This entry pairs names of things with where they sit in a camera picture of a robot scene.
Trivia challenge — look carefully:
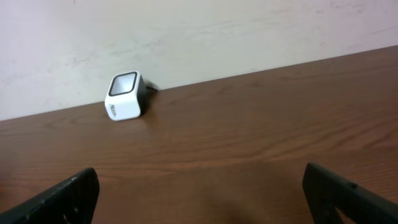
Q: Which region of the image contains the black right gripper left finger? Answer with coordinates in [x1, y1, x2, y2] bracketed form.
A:
[1, 167, 100, 224]

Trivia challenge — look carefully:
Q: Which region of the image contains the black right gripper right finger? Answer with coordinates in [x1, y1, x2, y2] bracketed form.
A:
[302, 163, 397, 224]

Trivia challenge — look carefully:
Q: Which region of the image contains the white barcode scanner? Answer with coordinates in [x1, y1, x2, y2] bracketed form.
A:
[104, 70, 147, 121]

